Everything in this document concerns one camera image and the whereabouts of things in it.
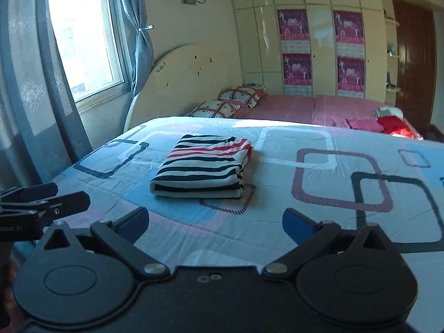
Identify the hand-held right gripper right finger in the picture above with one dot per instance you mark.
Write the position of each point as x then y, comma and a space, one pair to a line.
295, 224

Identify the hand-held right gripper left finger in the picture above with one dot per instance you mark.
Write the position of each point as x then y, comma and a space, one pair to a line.
137, 222

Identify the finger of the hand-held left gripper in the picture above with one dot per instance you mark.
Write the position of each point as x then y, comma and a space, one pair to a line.
66, 203
34, 191

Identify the striped small shirt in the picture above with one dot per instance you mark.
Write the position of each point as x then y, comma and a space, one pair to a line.
204, 166

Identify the patterned blue bed blanket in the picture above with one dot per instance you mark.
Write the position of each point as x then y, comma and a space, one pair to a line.
312, 194

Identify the grey patterned curtain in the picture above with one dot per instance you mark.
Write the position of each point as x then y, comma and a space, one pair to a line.
31, 86

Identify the pink bedsheet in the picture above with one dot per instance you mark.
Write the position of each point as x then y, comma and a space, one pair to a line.
295, 109

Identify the pink folded cloth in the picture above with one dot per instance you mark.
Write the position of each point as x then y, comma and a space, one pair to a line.
364, 125

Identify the checked pillow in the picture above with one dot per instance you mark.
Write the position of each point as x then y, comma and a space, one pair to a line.
215, 108
242, 96

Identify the red cloth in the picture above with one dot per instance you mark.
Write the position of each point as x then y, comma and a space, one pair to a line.
397, 126

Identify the white cloth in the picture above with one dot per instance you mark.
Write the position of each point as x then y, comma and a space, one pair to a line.
388, 111

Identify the cream headboard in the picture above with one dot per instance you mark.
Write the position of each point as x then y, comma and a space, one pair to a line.
180, 76

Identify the window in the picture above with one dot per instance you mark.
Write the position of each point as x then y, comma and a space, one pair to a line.
83, 38

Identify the curtain tieback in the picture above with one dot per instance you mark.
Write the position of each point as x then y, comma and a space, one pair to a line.
145, 27

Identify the brown wooden door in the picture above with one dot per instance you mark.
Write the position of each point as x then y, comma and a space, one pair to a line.
414, 62

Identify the blue curtain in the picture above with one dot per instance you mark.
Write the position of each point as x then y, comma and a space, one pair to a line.
138, 14

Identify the cream wardrobe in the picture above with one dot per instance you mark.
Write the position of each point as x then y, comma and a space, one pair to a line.
322, 0

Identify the purple wall poster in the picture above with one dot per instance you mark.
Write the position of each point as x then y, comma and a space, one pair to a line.
350, 74
293, 24
348, 26
297, 71

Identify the white wall shelf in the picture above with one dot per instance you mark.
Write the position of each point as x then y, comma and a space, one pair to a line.
392, 52

